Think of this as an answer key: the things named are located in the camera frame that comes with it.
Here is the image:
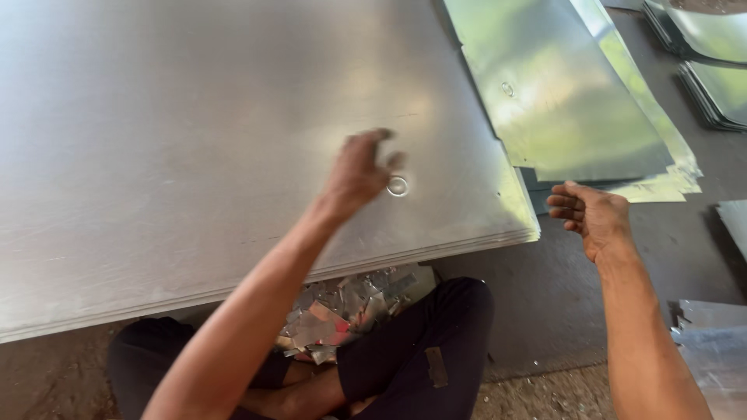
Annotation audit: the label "pile of metal scraps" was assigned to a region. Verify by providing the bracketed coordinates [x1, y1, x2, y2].
[275, 264, 437, 366]

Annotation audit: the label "notched metal sheet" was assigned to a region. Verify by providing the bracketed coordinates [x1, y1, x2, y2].
[668, 299, 747, 420]

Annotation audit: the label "dark grey floor mat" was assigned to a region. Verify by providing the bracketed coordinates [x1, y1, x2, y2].
[431, 9, 747, 383]

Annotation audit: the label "person's bare leg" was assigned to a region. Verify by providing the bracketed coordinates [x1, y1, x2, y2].
[239, 360, 377, 420]

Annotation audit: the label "person's dark trousers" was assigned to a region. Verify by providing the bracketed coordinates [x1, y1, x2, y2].
[107, 276, 496, 420]

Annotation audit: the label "stack of cut metal sheets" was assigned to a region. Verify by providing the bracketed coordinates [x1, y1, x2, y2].
[442, 0, 703, 204]

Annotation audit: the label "person's right hand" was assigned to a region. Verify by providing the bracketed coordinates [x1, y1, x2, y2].
[547, 181, 637, 264]

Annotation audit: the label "person's left hand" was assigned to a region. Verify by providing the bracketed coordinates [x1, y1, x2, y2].
[318, 128, 407, 221]

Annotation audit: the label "stack of curved metal pieces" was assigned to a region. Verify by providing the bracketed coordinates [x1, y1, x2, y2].
[642, 0, 747, 65]
[677, 58, 747, 133]

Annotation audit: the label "stack of large metal sheets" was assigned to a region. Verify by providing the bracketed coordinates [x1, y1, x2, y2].
[0, 0, 541, 344]

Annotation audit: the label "small metal sheet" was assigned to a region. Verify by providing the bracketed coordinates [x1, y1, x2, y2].
[716, 199, 747, 261]

